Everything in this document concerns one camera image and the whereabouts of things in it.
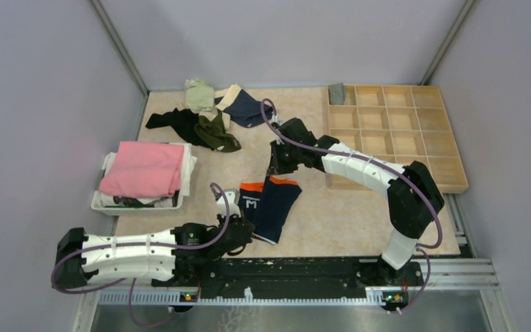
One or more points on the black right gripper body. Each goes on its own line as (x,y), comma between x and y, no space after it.
(285,158)

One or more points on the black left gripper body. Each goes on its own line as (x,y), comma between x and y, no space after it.
(222,220)

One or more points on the navy orange underwear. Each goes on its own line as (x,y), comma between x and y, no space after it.
(267,204)

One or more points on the grey underwear white waistband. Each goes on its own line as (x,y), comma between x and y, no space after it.
(337,93)

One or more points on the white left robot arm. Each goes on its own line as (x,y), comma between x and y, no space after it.
(173,257)

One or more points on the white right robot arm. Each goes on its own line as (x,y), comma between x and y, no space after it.
(412,195)

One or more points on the navy underwear cream waistband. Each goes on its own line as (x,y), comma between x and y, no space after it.
(242,108)

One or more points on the dark green underwear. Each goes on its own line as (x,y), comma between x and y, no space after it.
(215,135)

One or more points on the light green underwear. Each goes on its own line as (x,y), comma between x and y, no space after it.
(199,96)

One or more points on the black underwear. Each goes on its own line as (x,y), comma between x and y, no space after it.
(183,122)

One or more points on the white folded cloth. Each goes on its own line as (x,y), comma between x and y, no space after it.
(125,201)

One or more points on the pink folded cloth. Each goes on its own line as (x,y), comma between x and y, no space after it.
(144,170)

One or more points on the wooden compartment tray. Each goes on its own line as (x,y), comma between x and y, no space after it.
(401,124)

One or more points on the white perforated plastic basket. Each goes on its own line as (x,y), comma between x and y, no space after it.
(173,206)

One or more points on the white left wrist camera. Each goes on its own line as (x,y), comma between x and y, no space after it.
(227,203)

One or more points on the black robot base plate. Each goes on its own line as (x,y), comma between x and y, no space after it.
(292,277)

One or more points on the aluminium frame rail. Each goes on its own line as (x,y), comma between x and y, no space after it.
(440,274)

